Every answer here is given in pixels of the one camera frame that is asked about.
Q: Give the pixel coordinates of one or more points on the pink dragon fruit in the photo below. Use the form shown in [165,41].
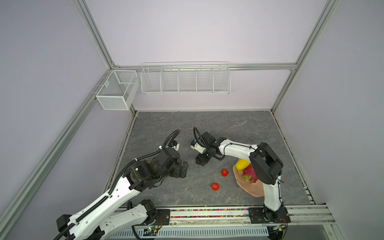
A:
[249,175]

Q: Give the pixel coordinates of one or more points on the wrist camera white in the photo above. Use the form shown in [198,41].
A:
[174,145]
[196,146]

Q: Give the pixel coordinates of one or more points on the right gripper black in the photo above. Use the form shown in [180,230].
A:
[201,160]

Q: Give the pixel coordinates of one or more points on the aluminium frame posts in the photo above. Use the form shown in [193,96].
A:
[19,204]

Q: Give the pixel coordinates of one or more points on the small white mesh basket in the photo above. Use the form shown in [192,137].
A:
[118,90]

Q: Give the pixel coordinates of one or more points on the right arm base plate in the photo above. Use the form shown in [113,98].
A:
[263,215]

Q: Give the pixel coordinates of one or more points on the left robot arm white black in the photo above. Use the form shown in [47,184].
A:
[98,221]

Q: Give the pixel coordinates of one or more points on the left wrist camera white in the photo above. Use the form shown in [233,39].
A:
[174,145]

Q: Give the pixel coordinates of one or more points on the long white wire basket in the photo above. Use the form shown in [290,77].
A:
[186,78]

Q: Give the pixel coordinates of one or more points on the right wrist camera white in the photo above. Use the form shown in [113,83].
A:
[196,146]

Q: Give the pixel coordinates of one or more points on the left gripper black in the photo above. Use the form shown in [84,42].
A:
[177,173]

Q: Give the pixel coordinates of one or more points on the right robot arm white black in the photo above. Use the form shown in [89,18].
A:
[265,162]

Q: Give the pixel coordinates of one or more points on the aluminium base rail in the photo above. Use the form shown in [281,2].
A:
[238,216]

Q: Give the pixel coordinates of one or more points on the yellow fake mango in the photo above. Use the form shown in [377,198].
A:
[241,165]

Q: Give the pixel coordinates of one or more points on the beige wavy fruit bowl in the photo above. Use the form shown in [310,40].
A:
[255,189]

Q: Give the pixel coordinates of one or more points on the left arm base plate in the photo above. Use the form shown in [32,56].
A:
[161,218]

